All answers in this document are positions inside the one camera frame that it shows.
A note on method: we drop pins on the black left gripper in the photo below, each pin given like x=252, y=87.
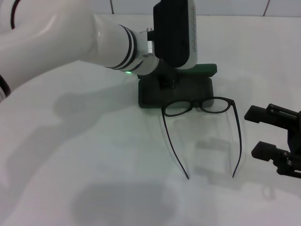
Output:
x=168, y=70

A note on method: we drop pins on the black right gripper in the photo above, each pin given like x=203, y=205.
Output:
x=295, y=141

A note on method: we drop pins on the green glasses case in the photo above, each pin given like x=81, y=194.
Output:
x=192, y=89

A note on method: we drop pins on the black glasses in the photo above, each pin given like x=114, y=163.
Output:
x=232, y=101

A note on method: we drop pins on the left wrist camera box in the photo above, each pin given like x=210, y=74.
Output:
x=169, y=30

